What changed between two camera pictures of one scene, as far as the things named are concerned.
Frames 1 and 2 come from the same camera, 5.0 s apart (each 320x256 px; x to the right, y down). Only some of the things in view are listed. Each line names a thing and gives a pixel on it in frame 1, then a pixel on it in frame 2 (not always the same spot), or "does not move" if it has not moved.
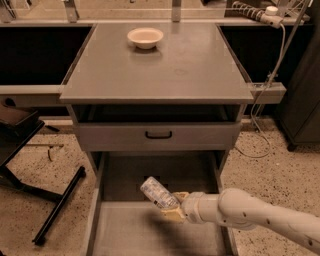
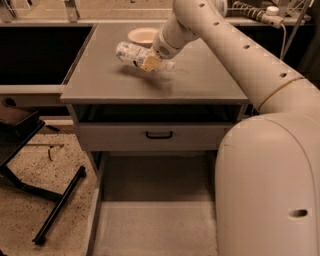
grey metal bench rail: (29, 95) does not move
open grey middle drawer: (126, 222) does not move
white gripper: (190, 207) → (162, 47)
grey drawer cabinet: (160, 100) does not move
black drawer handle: (158, 137) does not move
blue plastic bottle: (159, 194) → (135, 54)
